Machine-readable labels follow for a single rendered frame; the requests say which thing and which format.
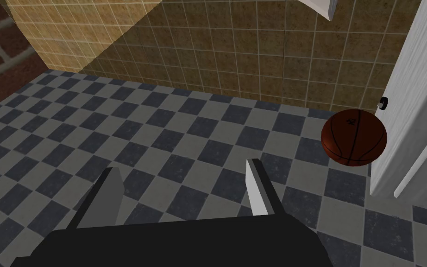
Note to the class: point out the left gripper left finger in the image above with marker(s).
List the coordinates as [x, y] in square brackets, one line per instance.
[104, 198]

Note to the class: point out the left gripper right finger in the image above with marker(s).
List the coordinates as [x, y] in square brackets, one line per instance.
[261, 193]

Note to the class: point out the brown ball door knob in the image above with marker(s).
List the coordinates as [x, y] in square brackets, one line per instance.
[354, 136]

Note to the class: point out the white wall fixture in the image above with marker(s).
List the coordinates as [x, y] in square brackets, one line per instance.
[322, 6]

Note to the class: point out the white door leaf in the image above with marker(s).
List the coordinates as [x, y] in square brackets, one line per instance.
[413, 111]

